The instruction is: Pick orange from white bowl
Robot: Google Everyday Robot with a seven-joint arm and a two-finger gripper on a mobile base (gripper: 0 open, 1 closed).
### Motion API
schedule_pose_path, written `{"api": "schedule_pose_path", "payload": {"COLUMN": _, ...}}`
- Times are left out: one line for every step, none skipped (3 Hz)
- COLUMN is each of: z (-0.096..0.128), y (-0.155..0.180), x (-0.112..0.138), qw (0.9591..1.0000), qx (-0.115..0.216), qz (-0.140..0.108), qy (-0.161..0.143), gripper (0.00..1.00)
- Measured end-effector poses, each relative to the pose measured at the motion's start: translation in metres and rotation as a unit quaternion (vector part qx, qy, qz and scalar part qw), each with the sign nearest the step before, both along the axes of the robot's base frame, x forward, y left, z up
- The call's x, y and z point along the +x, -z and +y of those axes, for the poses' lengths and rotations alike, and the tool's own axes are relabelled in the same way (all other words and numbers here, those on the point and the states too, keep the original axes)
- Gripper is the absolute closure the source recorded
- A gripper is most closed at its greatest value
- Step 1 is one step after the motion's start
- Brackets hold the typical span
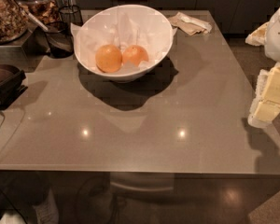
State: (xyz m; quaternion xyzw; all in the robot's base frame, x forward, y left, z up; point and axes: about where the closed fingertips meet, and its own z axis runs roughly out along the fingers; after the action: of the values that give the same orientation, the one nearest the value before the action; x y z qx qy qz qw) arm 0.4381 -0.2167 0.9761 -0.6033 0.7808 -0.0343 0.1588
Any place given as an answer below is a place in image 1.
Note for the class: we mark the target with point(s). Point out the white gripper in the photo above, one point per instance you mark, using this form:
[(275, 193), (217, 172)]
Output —
[(278, 34)]

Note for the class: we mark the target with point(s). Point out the orange fruit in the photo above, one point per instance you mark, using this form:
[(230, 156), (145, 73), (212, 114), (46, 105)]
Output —
[(108, 58), (134, 54)]

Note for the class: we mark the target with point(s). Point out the white ceramic bowl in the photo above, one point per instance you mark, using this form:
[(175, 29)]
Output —
[(127, 75)]

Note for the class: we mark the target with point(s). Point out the white paper bowl liner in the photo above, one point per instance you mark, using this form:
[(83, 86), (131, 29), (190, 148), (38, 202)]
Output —
[(130, 28)]

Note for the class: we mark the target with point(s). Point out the crumpled beige napkin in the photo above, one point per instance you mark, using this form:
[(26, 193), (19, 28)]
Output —
[(190, 25)]

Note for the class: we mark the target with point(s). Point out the dark glass cup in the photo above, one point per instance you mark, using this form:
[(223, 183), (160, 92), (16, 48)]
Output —
[(59, 40)]

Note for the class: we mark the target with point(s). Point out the grey metal tray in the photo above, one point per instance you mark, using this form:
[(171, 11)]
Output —
[(29, 47)]

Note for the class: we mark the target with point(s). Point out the small glass snack jar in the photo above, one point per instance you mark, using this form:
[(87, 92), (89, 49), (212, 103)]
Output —
[(46, 11)]

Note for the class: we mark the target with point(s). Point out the large glass snack jar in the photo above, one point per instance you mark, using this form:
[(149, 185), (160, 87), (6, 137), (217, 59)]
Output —
[(12, 22)]

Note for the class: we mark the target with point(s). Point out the black wire mesh cup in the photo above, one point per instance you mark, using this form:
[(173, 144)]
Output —
[(71, 15)]

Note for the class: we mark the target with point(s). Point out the black device with cable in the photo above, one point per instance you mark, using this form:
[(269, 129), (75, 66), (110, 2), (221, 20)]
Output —
[(11, 86)]

